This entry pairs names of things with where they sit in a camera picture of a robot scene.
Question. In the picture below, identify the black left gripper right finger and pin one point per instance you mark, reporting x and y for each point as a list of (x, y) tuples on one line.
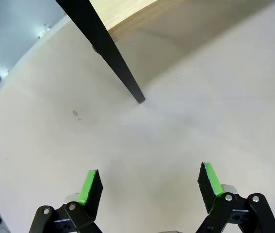
[(210, 189)]

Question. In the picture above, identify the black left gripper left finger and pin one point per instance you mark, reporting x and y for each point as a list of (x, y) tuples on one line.
[(90, 194)]

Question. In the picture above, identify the two-tier wooden shelf black frame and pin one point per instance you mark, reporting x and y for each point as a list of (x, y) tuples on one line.
[(108, 46)]

